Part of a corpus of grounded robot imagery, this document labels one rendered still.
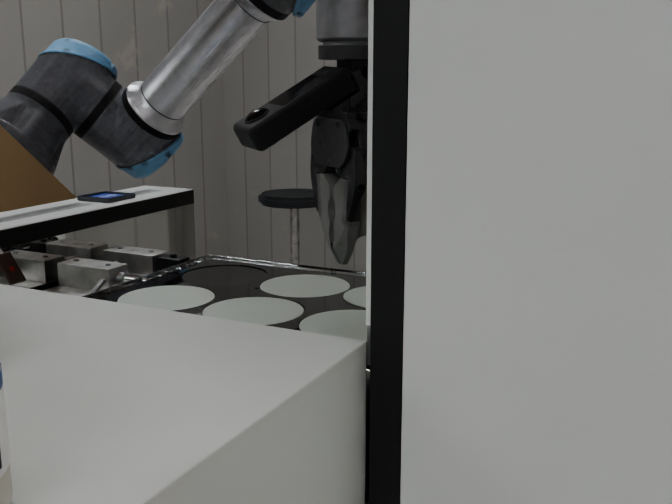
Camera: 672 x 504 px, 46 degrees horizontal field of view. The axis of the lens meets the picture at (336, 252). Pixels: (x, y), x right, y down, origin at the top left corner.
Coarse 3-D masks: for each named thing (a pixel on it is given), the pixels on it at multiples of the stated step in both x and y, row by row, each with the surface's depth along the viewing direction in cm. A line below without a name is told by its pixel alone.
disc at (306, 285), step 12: (288, 276) 92; (300, 276) 92; (312, 276) 92; (324, 276) 92; (264, 288) 87; (276, 288) 87; (288, 288) 87; (300, 288) 87; (312, 288) 87; (324, 288) 87; (336, 288) 87; (348, 288) 87
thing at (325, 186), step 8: (320, 176) 79; (328, 176) 79; (336, 176) 79; (320, 184) 79; (328, 184) 78; (320, 192) 80; (328, 192) 78; (320, 200) 80; (328, 200) 78; (320, 208) 80; (328, 208) 79; (320, 216) 80; (328, 216) 79; (328, 224) 79; (328, 232) 79; (328, 240) 79; (336, 256) 79
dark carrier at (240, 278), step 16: (176, 272) 94; (192, 272) 95; (208, 272) 95; (224, 272) 95; (240, 272) 95; (256, 272) 95; (272, 272) 94; (288, 272) 94; (304, 272) 94; (320, 272) 94; (128, 288) 87; (208, 288) 87; (224, 288) 87; (240, 288) 87; (256, 288) 87; (352, 288) 87; (208, 304) 81; (304, 304) 81; (320, 304) 81; (336, 304) 81; (352, 304) 81
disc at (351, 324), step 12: (324, 312) 78; (336, 312) 78; (348, 312) 78; (360, 312) 78; (300, 324) 74; (312, 324) 74; (324, 324) 74; (336, 324) 74; (348, 324) 74; (360, 324) 74; (348, 336) 71; (360, 336) 71
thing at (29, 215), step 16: (128, 192) 117; (144, 192) 120; (160, 192) 117; (176, 192) 117; (32, 208) 103; (48, 208) 103; (64, 208) 105; (80, 208) 103; (96, 208) 103; (0, 224) 92; (16, 224) 92
